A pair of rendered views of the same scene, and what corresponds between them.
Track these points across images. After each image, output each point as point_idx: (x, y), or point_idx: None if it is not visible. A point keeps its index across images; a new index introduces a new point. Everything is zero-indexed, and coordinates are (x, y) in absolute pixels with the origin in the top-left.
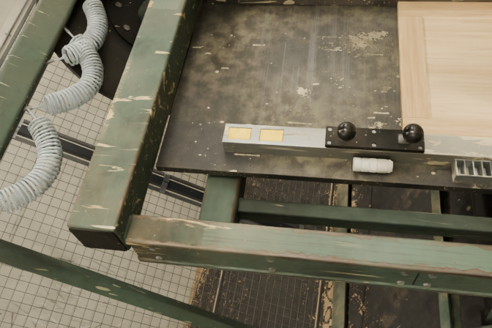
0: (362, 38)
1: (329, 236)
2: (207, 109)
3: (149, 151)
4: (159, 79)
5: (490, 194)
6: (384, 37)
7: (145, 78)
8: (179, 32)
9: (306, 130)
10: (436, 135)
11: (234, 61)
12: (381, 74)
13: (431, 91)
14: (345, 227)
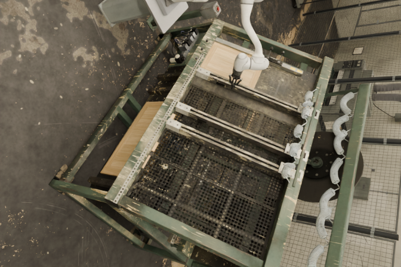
0: (264, 87)
1: (286, 48)
2: (305, 83)
3: (318, 73)
4: (318, 81)
5: (214, 98)
6: (258, 86)
7: (321, 82)
8: (313, 94)
9: (285, 67)
10: None
11: (297, 93)
12: (263, 77)
13: None
14: None
